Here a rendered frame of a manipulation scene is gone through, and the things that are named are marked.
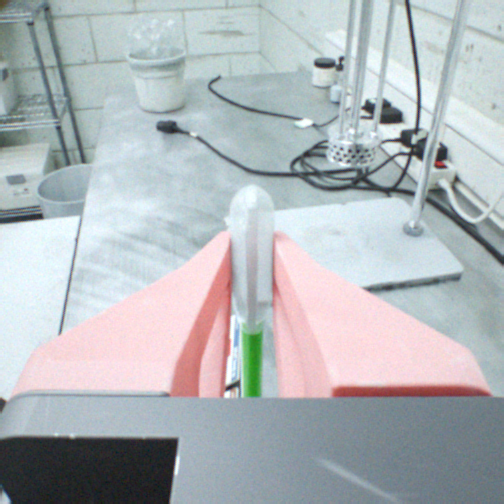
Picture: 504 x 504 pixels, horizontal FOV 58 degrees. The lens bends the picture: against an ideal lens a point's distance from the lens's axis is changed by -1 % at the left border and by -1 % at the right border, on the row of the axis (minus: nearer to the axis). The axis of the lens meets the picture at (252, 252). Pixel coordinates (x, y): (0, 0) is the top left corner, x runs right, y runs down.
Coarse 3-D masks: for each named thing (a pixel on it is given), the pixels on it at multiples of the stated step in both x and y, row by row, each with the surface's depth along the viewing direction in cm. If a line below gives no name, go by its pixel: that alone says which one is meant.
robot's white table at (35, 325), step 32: (32, 224) 73; (64, 224) 73; (0, 256) 66; (32, 256) 66; (64, 256) 66; (0, 288) 61; (32, 288) 60; (64, 288) 60; (0, 320) 56; (32, 320) 56; (0, 352) 52; (0, 384) 48
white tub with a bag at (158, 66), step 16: (144, 16) 101; (128, 32) 103; (144, 32) 101; (160, 32) 102; (176, 32) 104; (128, 48) 104; (144, 48) 102; (160, 48) 103; (176, 48) 112; (144, 64) 103; (160, 64) 103; (176, 64) 105; (144, 80) 106; (160, 80) 106; (176, 80) 108; (144, 96) 109; (160, 96) 108; (176, 96) 110; (160, 112) 111
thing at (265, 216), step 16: (256, 192) 11; (272, 208) 11; (256, 224) 11; (272, 224) 11; (256, 240) 11; (272, 240) 12; (256, 256) 12; (272, 256) 12; (256, 272) 12; (272, 272) 13; (256, 288) 12; (256, 304) 13; (256, 320) 13
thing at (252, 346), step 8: (240, 328) 14; (240, 336) 14; (248, 336) 14; (256, 336) 14; (248, 344) 14; (256, 344) 14; (248, 352) 14; (256, 352) 14; (248, 360) 14; (256, 360) 14; (248, 368) 15; (256, 368) 15; (248, 376) 15; (256, 376) 15; (248, 384) 15; (256, 384) 15; (248, 392) 15; (256, 392) 15
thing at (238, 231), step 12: (240, 192) 11; (252, 192) 11; (240, 204) 11; (240, 216) 11; (252, 216) 11; (240, 228) 11; (252, 228) 11; (240, 240) 11; (252, 240) 11; (240, 252) 12; (252, 252) 11; (240, 264) 12; (252, 264) 12; (240, 276) 12; (252, 276) 12; (240, 288) 12; (252, 288) 12; (240, 300) 13; (252, 300) 12; (240, 312) 13; (252, 312) 13
